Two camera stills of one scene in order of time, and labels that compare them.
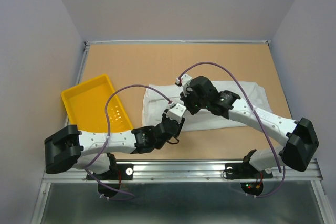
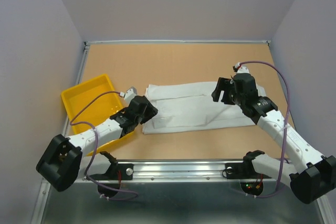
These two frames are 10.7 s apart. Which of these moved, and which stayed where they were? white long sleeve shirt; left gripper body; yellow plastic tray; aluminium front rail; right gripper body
Moved: left gripper body; right gripper body
Stayed: aluminium front rail; white long sleeve shirt; yellow plastic tray
